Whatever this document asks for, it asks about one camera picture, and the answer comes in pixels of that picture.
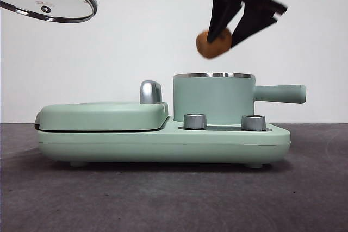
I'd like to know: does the mint green handled pot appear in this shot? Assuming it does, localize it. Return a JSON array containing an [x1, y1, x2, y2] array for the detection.
[[172, 72, 307, 124]]

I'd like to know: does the brown potato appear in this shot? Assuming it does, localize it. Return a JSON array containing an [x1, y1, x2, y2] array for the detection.
[[195, 27, 233, 59]]

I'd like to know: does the chrome grill lid handle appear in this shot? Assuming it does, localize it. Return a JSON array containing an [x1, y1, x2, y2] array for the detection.
[[139, 80, 164, 105]]

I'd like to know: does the mint green breakfast machine base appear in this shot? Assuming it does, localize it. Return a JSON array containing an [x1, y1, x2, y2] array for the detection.
[[36, 116, 291, 168]]

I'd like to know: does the silver control knob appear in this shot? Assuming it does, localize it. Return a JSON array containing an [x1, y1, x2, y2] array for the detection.
[[240, 114, 266, 132], [183, 112, 207, 130]]

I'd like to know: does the mint green grill lid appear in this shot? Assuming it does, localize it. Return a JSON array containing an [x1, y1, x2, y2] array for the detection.
[[34, 101, 170, 133]]

